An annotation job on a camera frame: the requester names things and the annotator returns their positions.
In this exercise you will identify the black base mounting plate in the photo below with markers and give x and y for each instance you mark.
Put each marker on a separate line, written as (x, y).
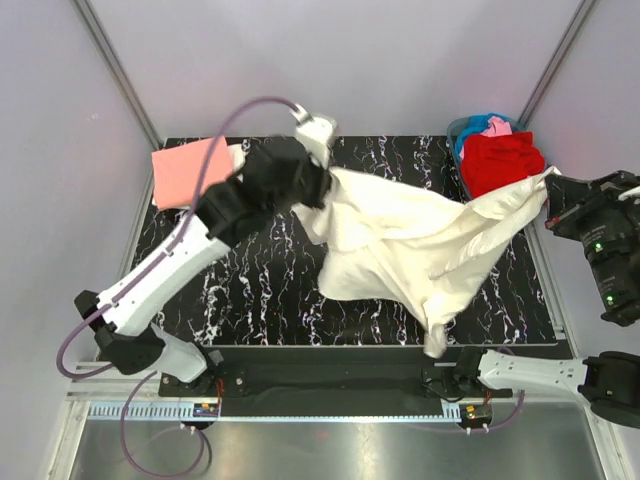
(246, 371)

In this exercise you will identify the white slotted cable duct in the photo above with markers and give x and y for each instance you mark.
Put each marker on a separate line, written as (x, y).
(428, 411)

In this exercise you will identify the aluminium frame post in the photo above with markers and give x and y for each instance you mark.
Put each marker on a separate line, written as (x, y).
(107, 52)
(568, 39)

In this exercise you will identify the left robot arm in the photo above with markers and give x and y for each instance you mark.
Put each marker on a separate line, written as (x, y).
(278, 175)

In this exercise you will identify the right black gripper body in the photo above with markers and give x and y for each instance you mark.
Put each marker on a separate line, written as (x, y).
(597, 194)

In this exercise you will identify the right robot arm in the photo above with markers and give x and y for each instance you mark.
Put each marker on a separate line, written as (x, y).
(600, 291)

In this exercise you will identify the blue t shirt in basket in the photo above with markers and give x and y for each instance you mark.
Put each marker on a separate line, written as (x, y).
(475, 125)

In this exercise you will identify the cream white t shirt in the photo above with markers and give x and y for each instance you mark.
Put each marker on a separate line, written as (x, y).
(389, 240)

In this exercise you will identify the pink t shirt in basket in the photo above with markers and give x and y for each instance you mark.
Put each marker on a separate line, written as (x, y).
(497, 127)

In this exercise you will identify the aluminium rail front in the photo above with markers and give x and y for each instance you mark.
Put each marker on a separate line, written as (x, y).
(113, 385)

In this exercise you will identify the folded pink t shirt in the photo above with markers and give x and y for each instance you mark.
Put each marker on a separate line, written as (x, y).
(176, 171)

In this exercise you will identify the right aluminium frame post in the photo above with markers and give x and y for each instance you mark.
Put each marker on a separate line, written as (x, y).
(568, 39)

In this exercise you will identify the left aluminium frame post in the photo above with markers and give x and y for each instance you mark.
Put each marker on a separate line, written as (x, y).
(107, 52)

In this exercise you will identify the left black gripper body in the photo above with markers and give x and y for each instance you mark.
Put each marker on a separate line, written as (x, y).
(311, 192)

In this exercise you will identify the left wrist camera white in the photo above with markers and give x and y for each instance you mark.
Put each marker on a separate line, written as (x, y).
(317, 134)

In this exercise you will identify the folded white t shirt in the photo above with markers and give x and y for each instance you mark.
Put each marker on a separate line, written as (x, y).
(237, 155)

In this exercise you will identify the red t shirt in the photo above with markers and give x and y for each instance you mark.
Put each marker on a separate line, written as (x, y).
(490, 163)

